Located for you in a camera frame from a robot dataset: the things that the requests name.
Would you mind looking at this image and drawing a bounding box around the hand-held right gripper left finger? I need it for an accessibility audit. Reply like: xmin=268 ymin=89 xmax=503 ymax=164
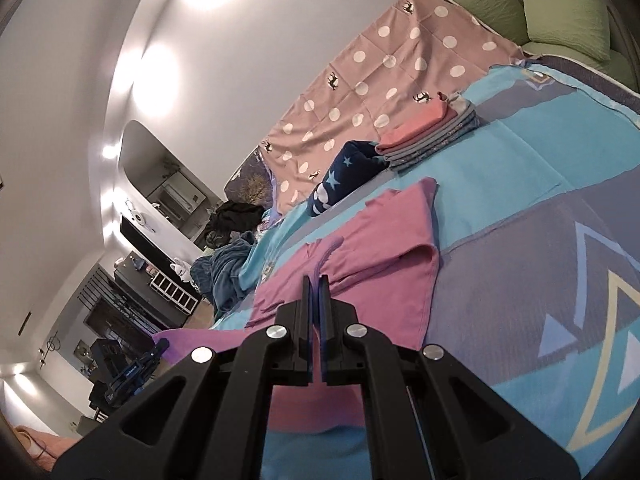
xmin=50 ymin=275 xmax=316 ymax=480

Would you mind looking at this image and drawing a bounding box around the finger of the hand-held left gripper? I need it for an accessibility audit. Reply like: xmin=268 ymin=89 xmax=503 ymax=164
xmin=137 ymin=339 xmax=171 ymax=375

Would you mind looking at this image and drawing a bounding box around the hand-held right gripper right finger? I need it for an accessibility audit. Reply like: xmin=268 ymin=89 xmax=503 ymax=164
xmin=314 ymin=274 xmax=583 ymax=480

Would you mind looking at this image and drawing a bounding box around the pink long-sleeve shirt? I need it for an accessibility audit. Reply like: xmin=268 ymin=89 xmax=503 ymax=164
xmin=152 ymin=177 xmax=441 ymax=433

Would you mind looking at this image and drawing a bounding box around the pile of dark clothes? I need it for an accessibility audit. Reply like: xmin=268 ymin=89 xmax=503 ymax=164
xmin=202 ymin=200 xmax=266 ymax=251

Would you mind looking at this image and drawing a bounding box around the stack of folded grey clothes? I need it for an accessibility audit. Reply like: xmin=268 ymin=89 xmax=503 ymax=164
xmin=387 ymin=92 xmax=482 ymax=170

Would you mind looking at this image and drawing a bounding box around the white shelf rack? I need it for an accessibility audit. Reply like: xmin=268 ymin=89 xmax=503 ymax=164
xmin=150 ymin=272 xmax=201 ymax=316

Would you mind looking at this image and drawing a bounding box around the blue-grey fleece blanket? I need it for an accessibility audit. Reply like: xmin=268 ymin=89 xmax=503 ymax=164
xmin=190 ymin=232 xmax=258 ymax=311

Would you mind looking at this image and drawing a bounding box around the pink rug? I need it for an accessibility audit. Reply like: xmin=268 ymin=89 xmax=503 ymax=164
xmin=15 ymin=425 xmax=81 ymax=461

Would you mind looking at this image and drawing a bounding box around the purple tree-print sheet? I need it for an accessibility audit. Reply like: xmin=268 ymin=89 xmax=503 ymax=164
xmin=225 ymin=152 xmax=278 ymax=208

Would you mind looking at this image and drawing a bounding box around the white fan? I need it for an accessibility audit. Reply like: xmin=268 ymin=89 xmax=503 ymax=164
xmin=125 ymin=199 xmax=156 ymax=231

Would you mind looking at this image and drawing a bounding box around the navy star-print blanket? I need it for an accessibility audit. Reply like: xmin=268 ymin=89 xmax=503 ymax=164
xmin=306 ymin=140 xmax=390 ymax=218

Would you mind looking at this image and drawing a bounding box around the folded coral pink garment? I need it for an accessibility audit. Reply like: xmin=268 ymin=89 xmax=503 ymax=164
xmin=376 ymin=91 xmax=458 ymax=150

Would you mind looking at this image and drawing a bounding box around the pink polka dot sheet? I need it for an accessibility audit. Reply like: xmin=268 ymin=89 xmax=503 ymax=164
xmin=260 ymin=0 xmax=526 ymax=213

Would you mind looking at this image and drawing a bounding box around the large green pillow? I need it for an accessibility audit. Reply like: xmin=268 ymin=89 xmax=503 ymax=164
xmin=445 ymin=0 xmax=531 ymax=46

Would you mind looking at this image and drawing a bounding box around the green bed sheet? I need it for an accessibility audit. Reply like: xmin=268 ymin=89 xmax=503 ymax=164
xmin=522 ymin=42 xmax=635 ymax=92

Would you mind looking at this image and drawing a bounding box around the small green pillow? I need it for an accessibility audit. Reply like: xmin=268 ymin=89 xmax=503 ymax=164
xmin=522 ymin=0 xmax=613 ymax=61

